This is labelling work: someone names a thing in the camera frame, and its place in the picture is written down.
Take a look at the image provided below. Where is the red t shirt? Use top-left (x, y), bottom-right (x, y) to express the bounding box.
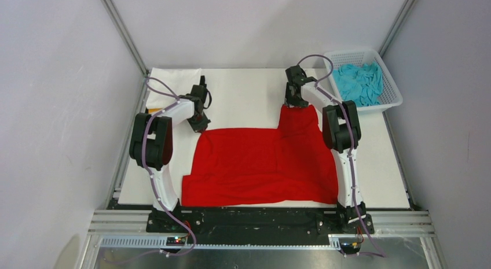
top-left (181, 106), bottom-right (338, 207)

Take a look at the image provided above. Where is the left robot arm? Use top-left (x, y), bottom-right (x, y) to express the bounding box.
top-left (129, 84), bottom-right (212, 232)

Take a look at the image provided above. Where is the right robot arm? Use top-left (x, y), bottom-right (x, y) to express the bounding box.
top-left (285, 65), bottom-right (366, 233)

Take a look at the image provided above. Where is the white folded t shirt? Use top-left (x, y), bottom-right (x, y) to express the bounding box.
top-left (145, 68), bottom-right (202, 109)

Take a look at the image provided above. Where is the yellow folded t shirt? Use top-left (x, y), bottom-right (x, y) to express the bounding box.
top-left (148, 108), bottom-right (160, 114)

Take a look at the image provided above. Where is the white plastic basket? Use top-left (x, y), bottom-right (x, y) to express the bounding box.
top-left (324, 49), bottom-right (403, 113)

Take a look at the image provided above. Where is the blue t shirt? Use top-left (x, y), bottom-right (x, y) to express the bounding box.
top-left (332, 62), bottom-right (384, 107)

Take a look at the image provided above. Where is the left controller board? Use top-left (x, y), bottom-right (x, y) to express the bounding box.
top-left (166, 236), bottom-right (188, 247)

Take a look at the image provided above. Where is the controller board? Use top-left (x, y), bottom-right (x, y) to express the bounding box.
top-left (339, 242), bottom-right (362, 256)
top-left (166, 236), bottom-right (188, 247)

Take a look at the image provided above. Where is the right controller board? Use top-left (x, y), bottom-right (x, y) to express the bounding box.
top-left (339, 242), bottom-right (362, 256)

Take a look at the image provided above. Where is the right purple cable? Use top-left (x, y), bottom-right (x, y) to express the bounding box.
top-left (297, 54), bottom-right (386, 259)

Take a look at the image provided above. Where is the left corner aluminium post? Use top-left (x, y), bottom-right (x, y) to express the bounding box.
top-left (96, 0), bottom-right (149, 78)

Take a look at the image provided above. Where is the corner aluminium post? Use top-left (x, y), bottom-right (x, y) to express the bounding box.
top-left (378, 0), bottom-right (418, 57)
top-left (96, 0), bottom-right (149, 78)

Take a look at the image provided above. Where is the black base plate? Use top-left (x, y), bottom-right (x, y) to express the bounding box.
top-left (146, 206), bottom-right (375, 246)

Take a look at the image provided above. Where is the right corner aluminium post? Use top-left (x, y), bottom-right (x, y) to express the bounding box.
top-left (378, 0), bottom-right (418, 57)

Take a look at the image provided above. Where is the aluminium frame rail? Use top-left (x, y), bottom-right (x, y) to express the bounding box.
top-left (75, 209), bottom-right (448, 268)

